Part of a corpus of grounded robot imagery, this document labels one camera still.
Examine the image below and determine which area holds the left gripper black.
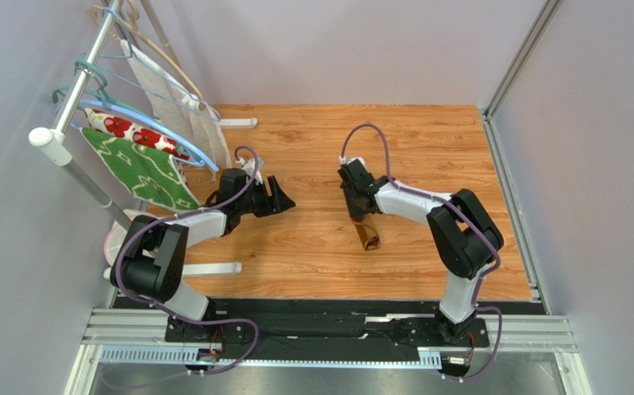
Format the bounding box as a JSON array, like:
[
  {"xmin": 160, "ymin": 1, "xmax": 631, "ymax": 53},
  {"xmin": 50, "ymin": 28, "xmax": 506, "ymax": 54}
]
[{"xmin": 236, "ymin": 175, "xmax": 295, "ymax": 218}]

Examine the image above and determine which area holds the brown satin napkin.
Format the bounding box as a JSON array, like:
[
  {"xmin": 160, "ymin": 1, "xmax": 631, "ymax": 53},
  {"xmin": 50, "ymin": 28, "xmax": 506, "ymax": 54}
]
[{"xmin": 351, "ymin": 215, "xmax": 381, "ymax": 251}]

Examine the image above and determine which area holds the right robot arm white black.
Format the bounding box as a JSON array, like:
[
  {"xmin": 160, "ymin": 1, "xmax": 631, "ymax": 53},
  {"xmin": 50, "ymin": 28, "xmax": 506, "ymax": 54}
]
[{"xmin": 338, "ymin": 157, "xmax": 504, "ymax": 338}]

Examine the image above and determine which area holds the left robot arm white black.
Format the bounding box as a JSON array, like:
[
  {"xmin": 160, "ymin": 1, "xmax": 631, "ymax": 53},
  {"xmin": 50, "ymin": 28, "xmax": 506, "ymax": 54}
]
[{"xmin": 109, "ymin": 168, "xmax": 296, "ymax": 333}]

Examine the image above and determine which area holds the beige grey hanging cloth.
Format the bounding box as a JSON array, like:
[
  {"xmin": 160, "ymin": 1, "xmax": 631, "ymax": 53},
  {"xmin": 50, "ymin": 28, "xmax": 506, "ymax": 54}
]
[{"xmin": 119, "ymin": 39, "xmax": 234, "ymax": 176}]

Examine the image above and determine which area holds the green white patterned towel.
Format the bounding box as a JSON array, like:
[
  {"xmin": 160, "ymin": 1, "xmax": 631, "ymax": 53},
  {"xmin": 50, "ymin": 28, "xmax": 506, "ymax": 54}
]
[{"xmin": 81, "ymin": 128, "xmax": 201, "ymax": 213}]

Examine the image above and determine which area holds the pink white mesh basket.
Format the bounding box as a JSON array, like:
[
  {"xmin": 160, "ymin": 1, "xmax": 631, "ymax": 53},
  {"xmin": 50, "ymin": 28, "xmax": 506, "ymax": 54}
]
[{"xmin": 103, "ymin": 221, "xmax": 127, "ymax": 267}]

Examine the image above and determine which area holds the light blue plastic hanger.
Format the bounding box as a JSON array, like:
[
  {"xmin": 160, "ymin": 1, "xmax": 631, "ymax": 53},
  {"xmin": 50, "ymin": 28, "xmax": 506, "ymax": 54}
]
[{"xmin": 78, "ymin": 99, "xmax": 219, "ymax": 172}]

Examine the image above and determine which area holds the red floral white cloth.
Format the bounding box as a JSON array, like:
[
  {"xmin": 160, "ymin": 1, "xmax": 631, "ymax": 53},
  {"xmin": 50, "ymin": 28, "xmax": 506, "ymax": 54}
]
[{"xmin": 84, "ymin": 108, "xmax": 190, "ymax": 160}]

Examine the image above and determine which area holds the teal plastic hanger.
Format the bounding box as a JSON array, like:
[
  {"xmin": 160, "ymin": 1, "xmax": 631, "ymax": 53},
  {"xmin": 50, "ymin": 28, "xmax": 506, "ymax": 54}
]
[{"xmin": 51, "ymin": 59, "xmax": 146, "ymax": 119}]

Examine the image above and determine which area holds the white metal clothes rack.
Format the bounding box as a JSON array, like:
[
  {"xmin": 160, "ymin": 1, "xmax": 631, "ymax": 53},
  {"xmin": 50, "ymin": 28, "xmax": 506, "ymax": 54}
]
[{"xmin": 27, "ymin": 0, "xmax": 259, "ymax": 282}]

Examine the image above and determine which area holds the wooden hanger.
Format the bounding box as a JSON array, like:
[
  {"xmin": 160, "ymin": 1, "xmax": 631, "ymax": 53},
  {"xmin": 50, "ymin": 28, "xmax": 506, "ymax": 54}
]
[{"xmin": 117, "ymin": 0, "xmax": 204, "ymax": 100}]

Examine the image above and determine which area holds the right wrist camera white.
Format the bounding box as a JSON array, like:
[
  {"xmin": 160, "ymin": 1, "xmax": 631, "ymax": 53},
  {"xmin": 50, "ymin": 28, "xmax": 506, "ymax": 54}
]
[{"xmin": 339, "ymin": 156, "xmax": 367, "ymax": 168}]

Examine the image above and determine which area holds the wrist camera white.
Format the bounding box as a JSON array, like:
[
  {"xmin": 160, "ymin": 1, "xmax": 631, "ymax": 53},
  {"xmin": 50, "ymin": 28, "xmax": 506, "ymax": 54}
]
[
  {"xmin": 339, "ymin": 156, "xmax": 367, "ymax": 168},
  {"xmin": 236, "ymin": 157, "xmax": 264, "ymax": 185}
]

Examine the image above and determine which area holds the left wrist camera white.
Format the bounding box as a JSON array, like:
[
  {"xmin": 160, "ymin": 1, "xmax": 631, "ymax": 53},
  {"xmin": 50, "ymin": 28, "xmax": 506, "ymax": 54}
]
[{"xmin": 236, "ymin": 157, "xmax": 264, "ymax": 185}]

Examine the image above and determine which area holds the thin blue wire hanger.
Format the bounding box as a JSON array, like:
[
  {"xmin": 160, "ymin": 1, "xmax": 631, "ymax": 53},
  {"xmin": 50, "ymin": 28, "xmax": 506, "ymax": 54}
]
[{"xmin": 93, "ymin": 7, "xmax": 222, "ymax": 123}]

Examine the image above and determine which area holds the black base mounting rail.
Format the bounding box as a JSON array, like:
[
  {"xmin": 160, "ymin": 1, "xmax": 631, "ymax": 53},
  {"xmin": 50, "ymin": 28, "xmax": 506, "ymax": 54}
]
[{"xmin": 163, "ymin": 295, "xmax": 548, "ymax": 368}]

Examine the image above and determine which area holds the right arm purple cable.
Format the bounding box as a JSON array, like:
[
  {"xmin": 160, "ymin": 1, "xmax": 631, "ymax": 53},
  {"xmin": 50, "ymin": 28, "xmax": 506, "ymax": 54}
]
[{"xmin": 340, "ymin": 123, "xmax": 502, "ymax": 382}]

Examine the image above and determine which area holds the aluminium corner frame post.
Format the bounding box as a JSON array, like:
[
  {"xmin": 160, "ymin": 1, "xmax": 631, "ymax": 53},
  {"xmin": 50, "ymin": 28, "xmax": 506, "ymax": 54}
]
[{"xmin": 483, "ymin": 0, "xmax": 564, "ymax": 119}]

